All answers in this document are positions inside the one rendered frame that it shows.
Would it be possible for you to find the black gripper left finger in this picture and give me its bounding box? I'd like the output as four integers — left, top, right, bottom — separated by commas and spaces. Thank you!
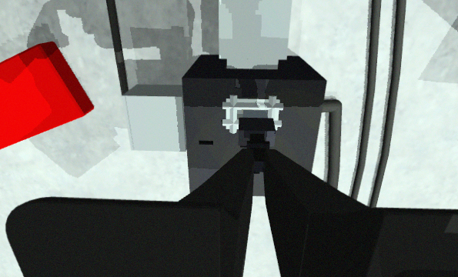
5, 149, 255, 277

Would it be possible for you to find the red cube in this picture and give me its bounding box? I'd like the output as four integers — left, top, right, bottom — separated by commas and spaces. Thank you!
0, 42, 94, 149

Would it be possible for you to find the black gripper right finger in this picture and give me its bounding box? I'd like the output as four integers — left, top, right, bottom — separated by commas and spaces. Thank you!
263, 149, 458, 277

